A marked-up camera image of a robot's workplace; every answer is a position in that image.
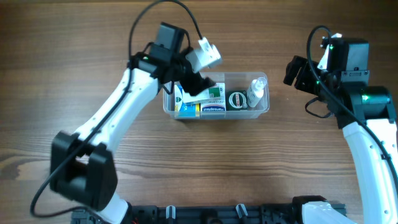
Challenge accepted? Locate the white blue Panadol box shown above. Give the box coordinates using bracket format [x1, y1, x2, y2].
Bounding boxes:
[182, 83, 224, 105]

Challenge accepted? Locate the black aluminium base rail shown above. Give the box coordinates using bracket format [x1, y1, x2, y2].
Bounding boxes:
[70, 203, 346, 224]

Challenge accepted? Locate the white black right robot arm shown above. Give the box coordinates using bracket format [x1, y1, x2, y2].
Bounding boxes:
[284, 34, 397, 223]

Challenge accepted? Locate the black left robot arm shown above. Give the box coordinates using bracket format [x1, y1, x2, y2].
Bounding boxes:
[49, 22, 221, 223]

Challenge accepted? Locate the blue yellow VapoDrops box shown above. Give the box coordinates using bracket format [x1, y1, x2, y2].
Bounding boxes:
[174, 84, 200, 119]

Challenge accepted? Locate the clear plastic container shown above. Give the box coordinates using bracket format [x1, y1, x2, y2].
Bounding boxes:
[163, 72, 270, 119]

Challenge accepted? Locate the green square small box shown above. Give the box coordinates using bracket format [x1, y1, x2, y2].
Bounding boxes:
[226, 90, 248, 111]

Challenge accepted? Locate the white bottle clear cap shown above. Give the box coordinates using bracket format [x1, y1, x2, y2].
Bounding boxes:
[247, 77, 267, 108]

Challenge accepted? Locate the white Hansaplast box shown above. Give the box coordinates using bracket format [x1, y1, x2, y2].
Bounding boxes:
[200, 83, 226, 112]

